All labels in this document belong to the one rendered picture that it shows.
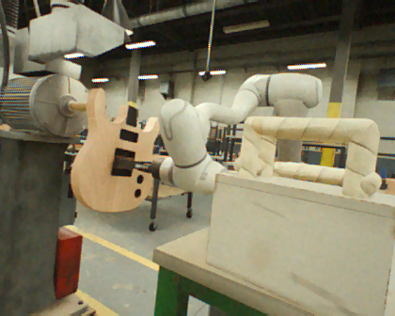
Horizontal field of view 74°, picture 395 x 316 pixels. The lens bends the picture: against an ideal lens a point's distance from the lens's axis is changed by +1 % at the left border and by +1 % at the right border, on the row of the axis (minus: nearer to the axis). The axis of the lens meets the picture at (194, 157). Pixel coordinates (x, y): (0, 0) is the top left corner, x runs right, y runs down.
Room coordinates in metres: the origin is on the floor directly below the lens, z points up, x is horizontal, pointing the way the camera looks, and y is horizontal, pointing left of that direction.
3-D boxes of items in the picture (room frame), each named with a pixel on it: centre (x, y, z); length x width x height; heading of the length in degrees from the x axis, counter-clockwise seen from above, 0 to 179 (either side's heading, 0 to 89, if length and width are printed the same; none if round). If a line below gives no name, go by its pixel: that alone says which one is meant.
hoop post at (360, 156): (0.37, -0.23, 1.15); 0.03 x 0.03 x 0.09
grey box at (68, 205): (1.35, 0.67, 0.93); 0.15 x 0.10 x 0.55; 57
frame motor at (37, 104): (1.20, 0.69, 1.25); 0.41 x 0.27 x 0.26; 57
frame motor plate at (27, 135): (1.23, 0.75, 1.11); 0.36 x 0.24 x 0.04; 57
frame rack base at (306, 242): (0.46, -0.19, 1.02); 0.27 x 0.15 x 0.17; 54
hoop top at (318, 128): (0.42, -0.17, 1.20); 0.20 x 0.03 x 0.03; 53
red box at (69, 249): (1.36, 0.66, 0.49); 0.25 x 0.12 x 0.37; 57
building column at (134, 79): (10.93, 2.82, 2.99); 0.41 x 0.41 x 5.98; 57
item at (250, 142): (0.47, -0.10, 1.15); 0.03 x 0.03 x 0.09
